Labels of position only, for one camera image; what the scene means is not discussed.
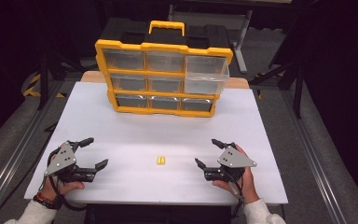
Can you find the aluminium floor rail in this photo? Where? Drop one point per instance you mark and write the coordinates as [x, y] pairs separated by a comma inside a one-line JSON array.
[[15, 155], [313, 161]]

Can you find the grey metal table frame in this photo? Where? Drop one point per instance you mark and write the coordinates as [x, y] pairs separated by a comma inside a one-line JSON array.
[[244, 34]]

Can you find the set of clear closed bins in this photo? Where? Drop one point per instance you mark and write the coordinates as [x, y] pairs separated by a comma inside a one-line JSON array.
[[124, 59]]

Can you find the yellow black hazard tape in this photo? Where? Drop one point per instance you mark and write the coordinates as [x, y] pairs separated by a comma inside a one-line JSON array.
[[32, 85]]

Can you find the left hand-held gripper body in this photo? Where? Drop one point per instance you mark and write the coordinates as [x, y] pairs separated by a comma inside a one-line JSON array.
[[62, 160]]

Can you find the yellow black drawer organizer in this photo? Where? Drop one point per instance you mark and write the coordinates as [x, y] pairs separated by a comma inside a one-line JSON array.
[[164, 47]]

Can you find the white board sheet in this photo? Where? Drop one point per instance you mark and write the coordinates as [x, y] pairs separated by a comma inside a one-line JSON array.
[[167, 133]]

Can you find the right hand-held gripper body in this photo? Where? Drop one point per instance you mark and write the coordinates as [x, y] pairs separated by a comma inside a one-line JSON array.
[[233, 158]]

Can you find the black metal stand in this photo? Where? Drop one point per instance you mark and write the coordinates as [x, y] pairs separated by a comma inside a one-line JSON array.
[[298, 90], [43, 81]]

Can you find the person's right hand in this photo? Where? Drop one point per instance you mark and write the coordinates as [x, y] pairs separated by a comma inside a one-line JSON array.
[[249, 184]]

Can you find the clear plastic drawer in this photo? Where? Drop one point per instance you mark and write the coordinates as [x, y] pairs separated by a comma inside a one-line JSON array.
[[206, 77]]

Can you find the small yellow plastic piece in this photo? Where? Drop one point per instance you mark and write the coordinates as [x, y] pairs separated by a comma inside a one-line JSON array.
[[160, 160]]

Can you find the person's left hand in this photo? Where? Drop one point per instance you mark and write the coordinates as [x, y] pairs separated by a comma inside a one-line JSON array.
[[65, 188]]

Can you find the wooden table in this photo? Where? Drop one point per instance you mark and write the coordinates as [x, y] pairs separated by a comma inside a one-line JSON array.
[[93, 76]]

